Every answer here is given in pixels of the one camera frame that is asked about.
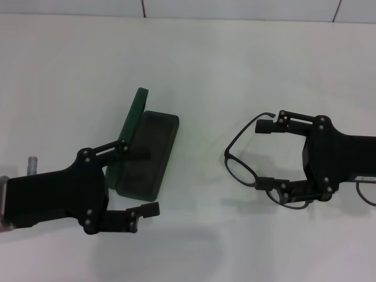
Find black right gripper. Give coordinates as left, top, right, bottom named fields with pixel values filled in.
left=254, top=110, right=376, bottom=205

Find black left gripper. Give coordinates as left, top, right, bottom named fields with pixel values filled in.
left=5, top=140, right=161, bottom=236

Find green glasses case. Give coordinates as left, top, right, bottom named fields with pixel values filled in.
left=105, top=87, right=180, bottom=203

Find black glasses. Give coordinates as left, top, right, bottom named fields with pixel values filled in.
left=224, top=112, right=376, bottom=210

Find left arm cable with connector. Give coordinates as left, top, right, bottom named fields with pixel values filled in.
left=27, top=156, right=39, bottom=177

